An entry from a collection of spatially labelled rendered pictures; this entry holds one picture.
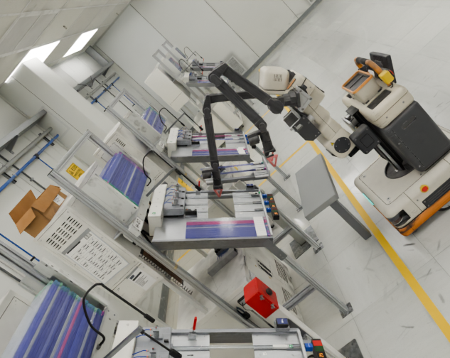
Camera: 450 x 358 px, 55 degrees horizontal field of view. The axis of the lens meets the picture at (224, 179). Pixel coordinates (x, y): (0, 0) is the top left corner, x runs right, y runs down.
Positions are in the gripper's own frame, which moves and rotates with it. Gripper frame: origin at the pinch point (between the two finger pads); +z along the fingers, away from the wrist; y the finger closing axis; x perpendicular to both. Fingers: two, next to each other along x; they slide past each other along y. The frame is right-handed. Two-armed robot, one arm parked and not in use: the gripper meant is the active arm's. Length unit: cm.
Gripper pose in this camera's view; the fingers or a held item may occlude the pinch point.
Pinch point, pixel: (219, 195)
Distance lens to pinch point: 309.5
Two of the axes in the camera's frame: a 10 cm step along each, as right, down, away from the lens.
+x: 9.9, -1.3, 0.0
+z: 1.2, 9.1, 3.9
